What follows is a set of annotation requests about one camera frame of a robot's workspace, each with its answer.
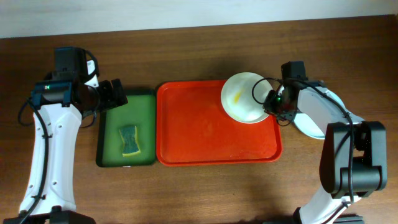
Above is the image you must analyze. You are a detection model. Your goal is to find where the red plastic tray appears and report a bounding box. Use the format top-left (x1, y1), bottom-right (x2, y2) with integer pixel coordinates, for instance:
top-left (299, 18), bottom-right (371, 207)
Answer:
top-left (156, 80), bottom-right (283, 166)

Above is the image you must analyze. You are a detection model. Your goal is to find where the light blue plate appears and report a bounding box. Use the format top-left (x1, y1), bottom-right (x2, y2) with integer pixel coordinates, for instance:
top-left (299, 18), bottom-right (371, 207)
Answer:
top-left (294, 88), bottom-right (348, 139)

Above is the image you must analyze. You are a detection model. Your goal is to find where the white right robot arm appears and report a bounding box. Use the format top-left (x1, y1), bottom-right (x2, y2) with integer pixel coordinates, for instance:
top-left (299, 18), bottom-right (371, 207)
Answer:
top-left (262, 78), bottom-right (387, 224)

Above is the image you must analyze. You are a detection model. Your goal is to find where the green plastic tray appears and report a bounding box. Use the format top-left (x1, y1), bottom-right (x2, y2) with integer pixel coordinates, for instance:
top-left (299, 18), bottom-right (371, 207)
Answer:
top-left (96, 89), bottom-right (156, 167)

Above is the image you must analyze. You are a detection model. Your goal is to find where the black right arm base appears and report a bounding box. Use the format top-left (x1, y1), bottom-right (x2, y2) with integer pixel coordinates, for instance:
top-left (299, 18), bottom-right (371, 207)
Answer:
top-left (333, 215), bottom-right (364, 224)

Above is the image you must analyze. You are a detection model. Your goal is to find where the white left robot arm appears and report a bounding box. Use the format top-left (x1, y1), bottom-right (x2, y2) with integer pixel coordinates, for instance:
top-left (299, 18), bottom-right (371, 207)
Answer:
top-left (4, 79), bottom-right (127, 223)

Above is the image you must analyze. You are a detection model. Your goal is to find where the yellow green sponge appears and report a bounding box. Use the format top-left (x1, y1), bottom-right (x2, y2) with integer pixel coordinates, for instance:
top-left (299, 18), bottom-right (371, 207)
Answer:
top-left (119, 126), bottom-right (141, 157)

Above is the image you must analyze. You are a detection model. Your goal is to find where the cream white plate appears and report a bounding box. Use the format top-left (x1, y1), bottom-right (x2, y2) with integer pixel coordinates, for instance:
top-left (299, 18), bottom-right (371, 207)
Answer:
top-left (221, 72), bottom-right (273, 124)

